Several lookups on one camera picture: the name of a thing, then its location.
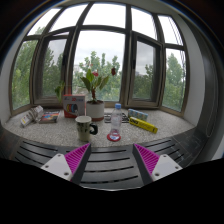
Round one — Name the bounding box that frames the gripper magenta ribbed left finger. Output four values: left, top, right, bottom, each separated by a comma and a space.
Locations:
42, 143, 91, 185

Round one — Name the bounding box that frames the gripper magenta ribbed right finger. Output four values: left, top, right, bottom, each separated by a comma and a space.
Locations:
133, 144, 182, 185

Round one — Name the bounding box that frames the clear plastic water bottle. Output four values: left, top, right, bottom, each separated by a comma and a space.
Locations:
109, 103, 122, 135

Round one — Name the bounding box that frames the yellow long box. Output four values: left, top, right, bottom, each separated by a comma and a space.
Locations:
129, 117, 158, 133

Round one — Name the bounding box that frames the red round coaster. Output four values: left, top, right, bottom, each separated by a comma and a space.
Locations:
107, 134, 121, 142

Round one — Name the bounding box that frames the colourful flat crayon box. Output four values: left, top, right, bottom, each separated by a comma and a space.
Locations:
39, 111, 60, 124

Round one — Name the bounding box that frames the light blue small box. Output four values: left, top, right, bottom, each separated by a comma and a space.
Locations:
128, 109, 148, 121

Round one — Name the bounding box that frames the red white cardboard box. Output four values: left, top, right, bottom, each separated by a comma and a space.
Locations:
63, 94, 85, 118

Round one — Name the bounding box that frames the black patterned booklet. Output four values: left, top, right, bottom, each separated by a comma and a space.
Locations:
104, 113, 129, 123

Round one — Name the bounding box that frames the white plant pot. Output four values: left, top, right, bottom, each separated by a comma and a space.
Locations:
86, 101, 104, 121

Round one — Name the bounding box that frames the white crumpled packet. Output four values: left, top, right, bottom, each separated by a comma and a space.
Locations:
20, 106, 43, 127

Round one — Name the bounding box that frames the green plant with red flowers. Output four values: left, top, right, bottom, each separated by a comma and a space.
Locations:
54, 65, 118, 104

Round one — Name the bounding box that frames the white patterned mug black handle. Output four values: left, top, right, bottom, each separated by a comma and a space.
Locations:
75, 116, 98, 142

